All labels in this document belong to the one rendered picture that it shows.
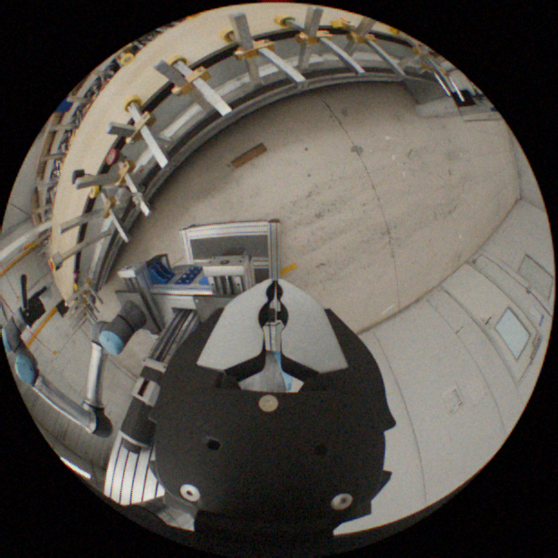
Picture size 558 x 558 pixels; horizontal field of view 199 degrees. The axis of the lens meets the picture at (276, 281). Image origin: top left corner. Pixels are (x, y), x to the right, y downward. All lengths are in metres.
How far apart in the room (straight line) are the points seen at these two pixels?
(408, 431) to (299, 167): 2.66
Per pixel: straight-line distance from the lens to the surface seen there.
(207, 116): 0.91
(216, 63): 1.02
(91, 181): 0.85
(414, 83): 2.59
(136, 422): 0.59
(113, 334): 0.75
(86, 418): 0.79
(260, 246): 1.28
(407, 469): 2.10
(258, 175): 1.45
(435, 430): 2.11
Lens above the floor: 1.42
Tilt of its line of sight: 60 degrees down
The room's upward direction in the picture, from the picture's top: 178 degrees counter-clockwise
